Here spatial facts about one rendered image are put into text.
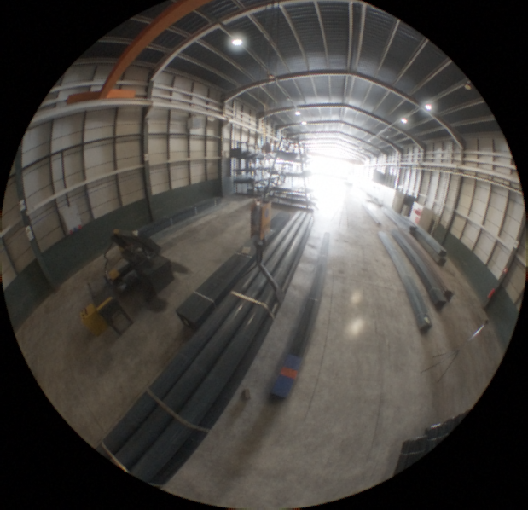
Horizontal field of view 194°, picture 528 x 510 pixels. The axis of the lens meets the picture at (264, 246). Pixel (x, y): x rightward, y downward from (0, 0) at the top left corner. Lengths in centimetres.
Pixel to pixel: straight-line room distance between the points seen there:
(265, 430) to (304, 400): 75
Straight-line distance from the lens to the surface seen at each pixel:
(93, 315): 410
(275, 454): 283
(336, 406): 296
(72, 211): 730
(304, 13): 858
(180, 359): 141
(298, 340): 287
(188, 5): 416
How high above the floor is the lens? 269
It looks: 30 degrees down
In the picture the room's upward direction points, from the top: 3 degrees clockwise
